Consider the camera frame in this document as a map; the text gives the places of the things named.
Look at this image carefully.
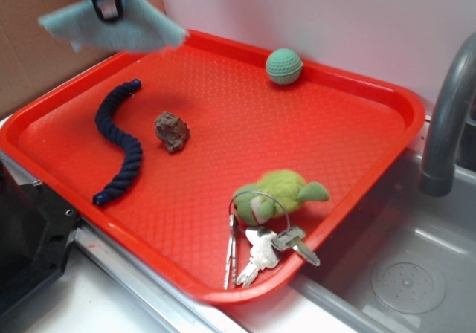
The light blue cloth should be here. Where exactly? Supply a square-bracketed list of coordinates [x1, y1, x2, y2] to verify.
[38, 0, 189, 53]

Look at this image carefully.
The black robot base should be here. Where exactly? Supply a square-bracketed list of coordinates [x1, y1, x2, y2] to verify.
[1, 165, 79, 319]

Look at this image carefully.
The brown cardboard sheet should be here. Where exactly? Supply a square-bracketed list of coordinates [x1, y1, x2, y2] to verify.
[0, 0, 167, 120]

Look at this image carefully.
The brown rock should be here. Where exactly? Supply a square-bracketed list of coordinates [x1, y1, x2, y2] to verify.
[155, 111, 190, 154]

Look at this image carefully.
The green golf ball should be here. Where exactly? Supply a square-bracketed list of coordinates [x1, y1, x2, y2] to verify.
[266, 48, 303, 85]

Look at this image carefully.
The red plastic tray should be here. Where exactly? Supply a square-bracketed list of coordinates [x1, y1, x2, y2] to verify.
[1, 31, 425, 306]

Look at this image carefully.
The green plush toy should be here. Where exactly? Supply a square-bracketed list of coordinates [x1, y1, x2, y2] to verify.
[231, 169, 330, 226]

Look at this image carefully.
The large silver key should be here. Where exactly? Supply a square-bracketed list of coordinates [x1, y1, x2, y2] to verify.
[235, 226, 280, 288]

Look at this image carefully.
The small grey key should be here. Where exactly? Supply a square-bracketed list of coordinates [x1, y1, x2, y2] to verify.
[271, 225, 321, 267]

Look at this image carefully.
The thin silver key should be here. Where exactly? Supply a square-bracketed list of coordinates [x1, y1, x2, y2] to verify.
[223, 214, 239, 290]

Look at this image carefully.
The grey faucet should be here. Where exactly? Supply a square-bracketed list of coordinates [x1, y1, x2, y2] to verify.
[419, 34, 475, 197]

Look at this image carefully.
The grey sink basin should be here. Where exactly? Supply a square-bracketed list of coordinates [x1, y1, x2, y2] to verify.
[292, 150, 475, 332]

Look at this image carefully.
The round sink drain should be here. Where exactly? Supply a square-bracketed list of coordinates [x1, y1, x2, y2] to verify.
[370, 254, 446, 314]

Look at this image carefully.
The dark blue rope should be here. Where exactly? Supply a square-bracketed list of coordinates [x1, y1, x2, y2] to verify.
[91, 79, 144, 207]

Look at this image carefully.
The wire key ring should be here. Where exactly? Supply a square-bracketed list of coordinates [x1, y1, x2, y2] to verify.
[228, 190, 292, 232]

